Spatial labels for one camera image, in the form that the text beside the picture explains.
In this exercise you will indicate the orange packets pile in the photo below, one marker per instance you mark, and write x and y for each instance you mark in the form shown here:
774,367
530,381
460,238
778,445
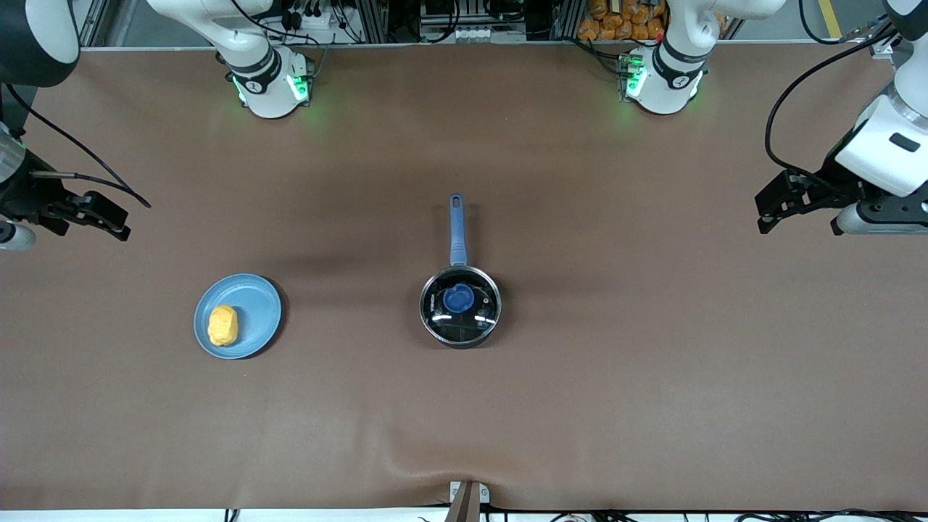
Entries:
616,22

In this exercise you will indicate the glass lid with blue knob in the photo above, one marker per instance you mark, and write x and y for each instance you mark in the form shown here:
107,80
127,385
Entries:
458,299

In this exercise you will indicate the aluminium frame profile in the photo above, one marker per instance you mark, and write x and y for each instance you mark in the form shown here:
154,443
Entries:
375,20

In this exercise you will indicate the blue round plate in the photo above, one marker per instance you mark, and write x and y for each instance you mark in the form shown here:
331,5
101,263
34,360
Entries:
255,304

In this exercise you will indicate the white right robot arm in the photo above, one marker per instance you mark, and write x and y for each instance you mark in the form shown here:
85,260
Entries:
261,80

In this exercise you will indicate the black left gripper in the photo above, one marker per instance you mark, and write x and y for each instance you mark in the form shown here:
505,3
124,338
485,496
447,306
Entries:
835,191

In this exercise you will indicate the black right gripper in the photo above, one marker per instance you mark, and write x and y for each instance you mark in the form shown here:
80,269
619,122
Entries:
23,197

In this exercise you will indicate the brown table mat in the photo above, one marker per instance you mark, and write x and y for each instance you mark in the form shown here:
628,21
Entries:
580,406

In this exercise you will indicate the white power strip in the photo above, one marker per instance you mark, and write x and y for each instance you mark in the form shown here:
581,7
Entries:
464,32

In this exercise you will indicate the yellow potato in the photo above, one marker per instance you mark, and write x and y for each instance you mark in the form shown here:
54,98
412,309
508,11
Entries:
223,326

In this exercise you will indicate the metal table clamp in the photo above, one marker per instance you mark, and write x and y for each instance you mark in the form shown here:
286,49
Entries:
484,494

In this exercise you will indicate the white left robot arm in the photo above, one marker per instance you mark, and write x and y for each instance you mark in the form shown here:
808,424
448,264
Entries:
670,72

